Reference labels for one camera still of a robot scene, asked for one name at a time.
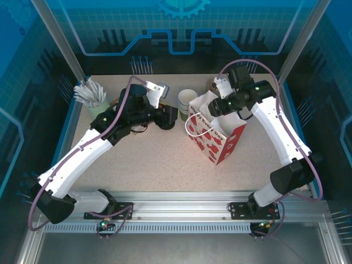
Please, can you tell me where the red white paper gift bag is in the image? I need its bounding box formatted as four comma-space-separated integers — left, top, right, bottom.
185, 92, 248, 166

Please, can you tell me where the green paper cups stack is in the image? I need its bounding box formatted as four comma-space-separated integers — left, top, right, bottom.
178, 89, 199, 123

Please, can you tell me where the brown pulp cup carrier stack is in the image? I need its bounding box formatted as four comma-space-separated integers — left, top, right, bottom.
206, 78, 222, 91

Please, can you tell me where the light green holder cup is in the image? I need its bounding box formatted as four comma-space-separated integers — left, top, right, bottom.
87, 97, 115, 125

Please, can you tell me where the white wrapped stir sticks bundle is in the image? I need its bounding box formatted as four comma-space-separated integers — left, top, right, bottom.
73, 78, 108, 108

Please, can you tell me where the small LED connector board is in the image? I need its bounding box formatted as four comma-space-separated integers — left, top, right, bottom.
99, 217, 115, 231
257, 219, 276, 230

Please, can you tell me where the aluminium frame post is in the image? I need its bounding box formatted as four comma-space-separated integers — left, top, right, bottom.
30, 0, 86, 80
277, 0, 331, 85

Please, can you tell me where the aluminium front rail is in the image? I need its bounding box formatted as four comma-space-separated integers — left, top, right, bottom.
35, 191, 331, 224

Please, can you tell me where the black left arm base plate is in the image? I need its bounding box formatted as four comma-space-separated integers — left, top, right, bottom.
84, 202, 134, 220

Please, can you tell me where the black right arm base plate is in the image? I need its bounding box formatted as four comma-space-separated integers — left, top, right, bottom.
229, 202, 281, 220

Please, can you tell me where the slotted grey cable duct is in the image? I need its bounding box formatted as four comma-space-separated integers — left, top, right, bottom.
43, 223, 252, 234

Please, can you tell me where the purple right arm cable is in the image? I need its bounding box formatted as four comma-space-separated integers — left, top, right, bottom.
218, 58, 325, 240

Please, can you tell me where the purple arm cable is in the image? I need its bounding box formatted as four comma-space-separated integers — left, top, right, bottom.
218, 58, 325, 240
28, 75, 149, 240

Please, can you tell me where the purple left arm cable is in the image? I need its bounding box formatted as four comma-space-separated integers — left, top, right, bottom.
28, 75, 149, 240

